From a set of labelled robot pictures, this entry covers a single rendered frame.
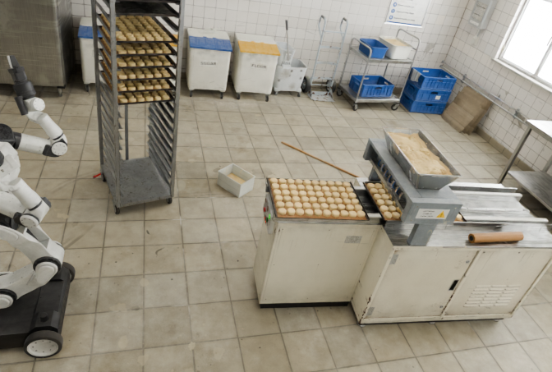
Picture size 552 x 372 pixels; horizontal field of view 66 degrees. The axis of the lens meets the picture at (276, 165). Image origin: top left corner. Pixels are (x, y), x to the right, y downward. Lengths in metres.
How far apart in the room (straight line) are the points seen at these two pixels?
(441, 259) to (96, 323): 2.26
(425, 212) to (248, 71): 3.78
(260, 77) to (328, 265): 3.51
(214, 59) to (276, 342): 3.75
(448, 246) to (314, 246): 0.84
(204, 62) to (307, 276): 3.50
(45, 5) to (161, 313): 3.50
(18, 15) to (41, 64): 0.55
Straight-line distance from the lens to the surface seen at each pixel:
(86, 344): 3.05
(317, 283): 3.07
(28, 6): 5.36
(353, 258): 2.97
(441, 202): 2.63
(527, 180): 5.73
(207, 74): 5.76
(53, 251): 2.75
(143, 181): 3.96
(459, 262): 3.10
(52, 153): 2.62
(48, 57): 5.50
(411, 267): 2.94
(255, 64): 5.81
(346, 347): 3.19
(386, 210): 2.84
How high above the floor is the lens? 2.49
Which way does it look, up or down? 32 degrees down
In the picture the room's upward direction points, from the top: 12 degrees clockwise
